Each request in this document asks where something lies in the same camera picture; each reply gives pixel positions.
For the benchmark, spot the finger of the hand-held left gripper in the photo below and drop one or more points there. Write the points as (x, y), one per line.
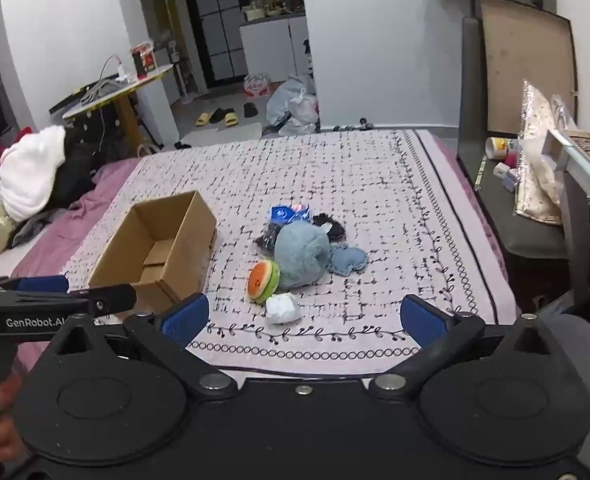
(115, 299)
(42, 284)

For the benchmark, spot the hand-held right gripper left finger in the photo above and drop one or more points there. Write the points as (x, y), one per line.
(185, 317)

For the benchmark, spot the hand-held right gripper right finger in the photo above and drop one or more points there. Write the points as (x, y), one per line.
(422, 322)

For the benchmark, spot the brown cardboard box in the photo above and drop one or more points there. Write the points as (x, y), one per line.
(185, 240)

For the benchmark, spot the orange and green plush toy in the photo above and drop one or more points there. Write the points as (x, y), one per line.
(261, 280)

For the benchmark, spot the blue plush piece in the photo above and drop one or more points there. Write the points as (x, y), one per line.
(347, 261)

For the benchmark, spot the white soft ball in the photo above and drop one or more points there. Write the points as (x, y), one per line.
(282, 309)

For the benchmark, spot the black knitted cloth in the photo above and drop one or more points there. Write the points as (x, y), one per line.
(265, 242)

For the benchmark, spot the black lace-edged pouch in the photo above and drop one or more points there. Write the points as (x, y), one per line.
(332, 230)

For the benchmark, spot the grey-blue plush toy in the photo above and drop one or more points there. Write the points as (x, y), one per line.
(300, 255)

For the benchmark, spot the blue tissue packet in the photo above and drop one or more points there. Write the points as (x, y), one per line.
(281, 214)

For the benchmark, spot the person's left hand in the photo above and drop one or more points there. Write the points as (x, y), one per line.
(0, 435)

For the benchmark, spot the white fluffy towel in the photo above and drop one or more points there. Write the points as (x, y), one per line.
(30, 175)

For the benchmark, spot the grey chair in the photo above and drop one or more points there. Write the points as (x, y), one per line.
(520, 230)

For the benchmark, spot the yellow-green stick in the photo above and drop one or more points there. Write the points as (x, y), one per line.
(481, 172)

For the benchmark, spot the small pale blue box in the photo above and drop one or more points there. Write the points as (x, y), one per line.
(511, 181)

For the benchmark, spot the small white box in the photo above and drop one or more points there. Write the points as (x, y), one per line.
(503, 169)

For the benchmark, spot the pink fluffy item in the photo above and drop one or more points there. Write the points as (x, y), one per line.
(512, 160)

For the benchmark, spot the white floor mat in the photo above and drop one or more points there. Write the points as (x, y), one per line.
(220, 135)

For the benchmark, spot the yellow-white tape roll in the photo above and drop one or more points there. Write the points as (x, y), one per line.
(499, 147)

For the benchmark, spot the round table with yellow legs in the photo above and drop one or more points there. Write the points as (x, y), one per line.
(125, 87)

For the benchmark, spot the glass-topped table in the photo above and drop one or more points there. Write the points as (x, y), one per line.
(575, 160)

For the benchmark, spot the grey plastic bag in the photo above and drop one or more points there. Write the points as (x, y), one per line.
(282, 102)

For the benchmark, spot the white plastic bag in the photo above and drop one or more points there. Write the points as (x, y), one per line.
(305, 109)

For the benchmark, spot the red box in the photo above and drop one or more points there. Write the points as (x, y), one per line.
(144, 60)

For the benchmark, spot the red and white packet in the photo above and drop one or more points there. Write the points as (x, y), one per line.
(257, 86)

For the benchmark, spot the brown cardboard board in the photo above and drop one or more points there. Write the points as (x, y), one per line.
(525, 70)

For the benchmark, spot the white cabinet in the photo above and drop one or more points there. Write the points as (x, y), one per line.
(270, 50)

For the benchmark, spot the black-framed glass door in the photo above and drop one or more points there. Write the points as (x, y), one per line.
(220, 25)

